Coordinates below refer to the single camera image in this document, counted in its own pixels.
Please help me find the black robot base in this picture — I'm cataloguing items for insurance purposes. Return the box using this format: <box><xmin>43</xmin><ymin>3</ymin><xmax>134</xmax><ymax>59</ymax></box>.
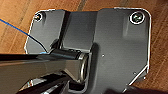
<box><xmin>24</xmin><ymin>7</ymin><xmax>153</xmax><ymax>94</ymax></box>

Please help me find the thin blue cable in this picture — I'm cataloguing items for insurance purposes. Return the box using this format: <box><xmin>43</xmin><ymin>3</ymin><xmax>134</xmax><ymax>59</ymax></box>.
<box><xmin>0</xmin><ymin>18</ymin><xmax>48</xmax><ymax>55</ymax></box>

